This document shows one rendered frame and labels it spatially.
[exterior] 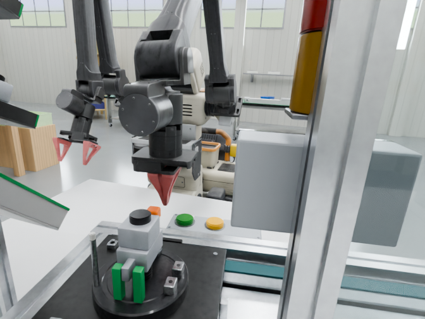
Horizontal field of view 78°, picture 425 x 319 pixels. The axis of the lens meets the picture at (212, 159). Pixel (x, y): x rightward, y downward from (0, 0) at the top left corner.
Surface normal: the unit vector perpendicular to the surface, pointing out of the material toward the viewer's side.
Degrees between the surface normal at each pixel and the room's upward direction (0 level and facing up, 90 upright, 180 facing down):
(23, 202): 90
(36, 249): 0
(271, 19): 90
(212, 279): 0
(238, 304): 0
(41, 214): 90
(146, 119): 91
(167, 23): 40
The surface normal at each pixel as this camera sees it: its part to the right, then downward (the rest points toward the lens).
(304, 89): -0.85, 0.11
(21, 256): 0.05, -0.95
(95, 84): 0.96, 0.12
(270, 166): -0.14, 0.29
